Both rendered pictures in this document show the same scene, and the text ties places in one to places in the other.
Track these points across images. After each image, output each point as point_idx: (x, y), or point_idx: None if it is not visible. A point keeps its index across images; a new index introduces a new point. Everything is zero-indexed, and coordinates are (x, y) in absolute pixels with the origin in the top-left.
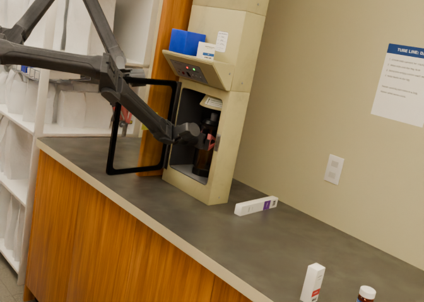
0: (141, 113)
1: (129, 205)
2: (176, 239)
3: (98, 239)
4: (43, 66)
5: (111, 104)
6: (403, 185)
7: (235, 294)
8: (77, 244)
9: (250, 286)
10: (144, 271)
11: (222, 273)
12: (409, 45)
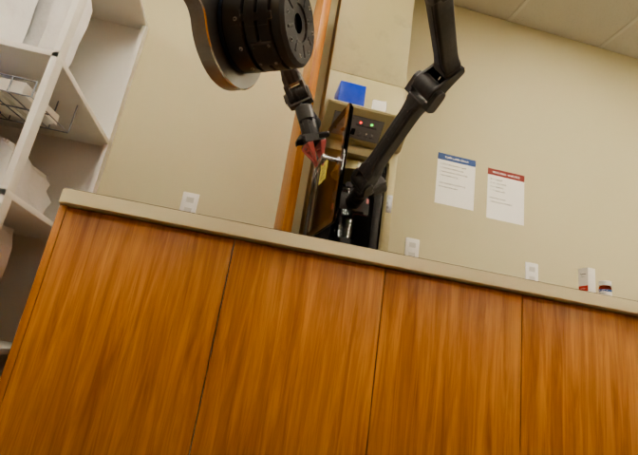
0: (399, 142)
1: (384, 255)
2: (477, 274)
3: (293, 329)
4: (445, 31)
5: (306, 138)
6: (469, 254)
7: (549, 310)
8: (223, 358)
9: (576, 290)
10: (410, 338)
11: (544, 290)
12: (453, 155)
